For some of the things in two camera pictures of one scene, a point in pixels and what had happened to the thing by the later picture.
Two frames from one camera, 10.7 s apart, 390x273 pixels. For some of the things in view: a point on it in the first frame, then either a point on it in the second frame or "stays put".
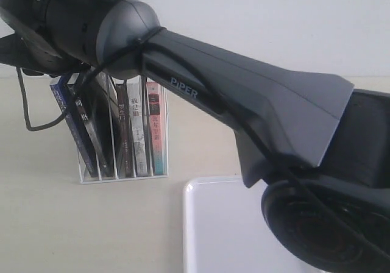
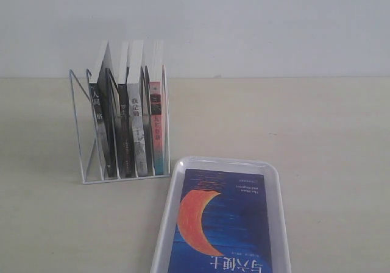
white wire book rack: (125, 133) stays put
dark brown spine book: (124, 142) stays put
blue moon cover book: (58, 88) to (220, 224)
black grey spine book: (78, 99) to (103, 100)
